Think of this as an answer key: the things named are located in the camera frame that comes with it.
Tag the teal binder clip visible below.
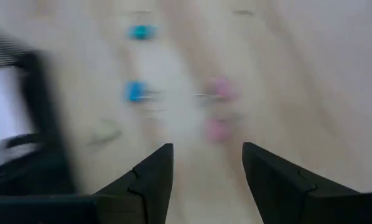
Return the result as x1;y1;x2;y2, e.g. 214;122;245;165
126;24;158;41

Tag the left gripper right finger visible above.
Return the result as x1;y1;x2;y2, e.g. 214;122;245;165
241;142;372;224

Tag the black mesh desk organizer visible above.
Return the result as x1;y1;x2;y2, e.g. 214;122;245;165
0;27;78;195

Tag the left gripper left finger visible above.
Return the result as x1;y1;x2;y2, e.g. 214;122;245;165
0;142;174;224

